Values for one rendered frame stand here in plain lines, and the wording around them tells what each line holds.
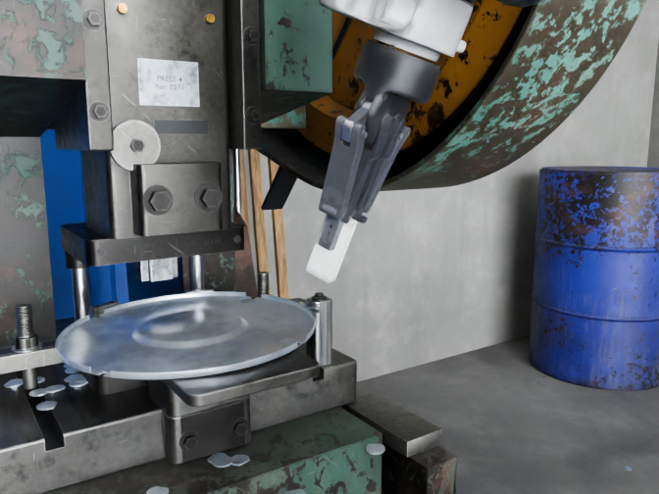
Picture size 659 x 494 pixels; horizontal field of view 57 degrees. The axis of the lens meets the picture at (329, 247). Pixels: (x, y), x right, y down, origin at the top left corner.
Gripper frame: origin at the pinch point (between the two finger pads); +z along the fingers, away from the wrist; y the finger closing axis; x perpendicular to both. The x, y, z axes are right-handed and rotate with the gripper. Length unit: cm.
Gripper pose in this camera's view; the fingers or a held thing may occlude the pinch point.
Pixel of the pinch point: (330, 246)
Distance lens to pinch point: 62.2
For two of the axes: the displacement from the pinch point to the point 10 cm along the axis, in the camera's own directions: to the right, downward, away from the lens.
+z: -3.3, 8.9, 3.2
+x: -8.2, -4.4, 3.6
